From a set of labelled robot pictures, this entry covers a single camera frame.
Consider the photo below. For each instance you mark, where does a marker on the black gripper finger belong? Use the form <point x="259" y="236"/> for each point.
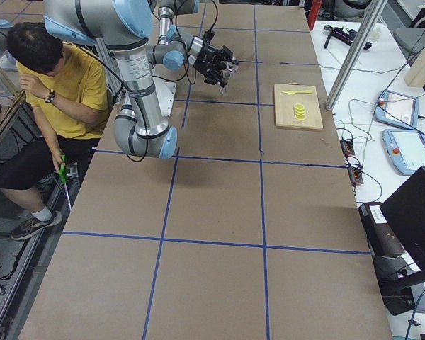
<point x="224" y="54"/>

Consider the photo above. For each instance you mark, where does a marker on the steel measuring jigger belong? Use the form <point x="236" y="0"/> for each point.
<point x="230" y="68"/>

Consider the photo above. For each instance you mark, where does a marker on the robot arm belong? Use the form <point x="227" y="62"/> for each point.
<point x="177" y="48"/>
<point x="139" y="35"/>

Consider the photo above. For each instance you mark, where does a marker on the wooden cutting board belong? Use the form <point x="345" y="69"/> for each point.
<point x="285" y="114"/>

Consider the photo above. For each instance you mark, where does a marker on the yellow plastic knife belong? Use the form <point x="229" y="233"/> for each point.
<point x="293" y="92"/>

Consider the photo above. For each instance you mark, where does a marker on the lemon slice front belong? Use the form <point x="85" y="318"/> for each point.
<point x="300" y="117"/>

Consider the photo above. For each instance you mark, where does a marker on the red cylinder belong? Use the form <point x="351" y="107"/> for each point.
<point x="313" y="13"/>

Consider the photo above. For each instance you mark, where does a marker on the person in yellow shirt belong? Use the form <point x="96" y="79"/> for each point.
<point x="66" y="89"/>

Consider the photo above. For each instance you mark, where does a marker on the blue teach pendant far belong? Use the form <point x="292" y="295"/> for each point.
<point x="397" y="109"/>

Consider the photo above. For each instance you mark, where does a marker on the blue teach pendant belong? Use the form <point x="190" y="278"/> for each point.
<point x="406" y="149"/>
<point x="397" y="109"/>

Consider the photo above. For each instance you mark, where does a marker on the grey office chair left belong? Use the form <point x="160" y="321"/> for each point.
<point x="411" y="40"/>

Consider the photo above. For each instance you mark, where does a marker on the blue teach pendant near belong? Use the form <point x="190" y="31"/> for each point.
<point x="406" y="149"/>

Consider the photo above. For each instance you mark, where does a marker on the dark labelled box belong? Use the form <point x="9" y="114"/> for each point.
<point x="382" y="239"/>

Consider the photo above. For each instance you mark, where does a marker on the black computer monitor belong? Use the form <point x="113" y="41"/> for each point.
<point x="404" y="211"/>

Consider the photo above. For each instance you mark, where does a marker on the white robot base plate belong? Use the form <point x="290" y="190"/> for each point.
<point x="165" y="92"/>

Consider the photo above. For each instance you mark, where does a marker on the aluminium frame post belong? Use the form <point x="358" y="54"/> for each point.
<point x="370" y="19"/>

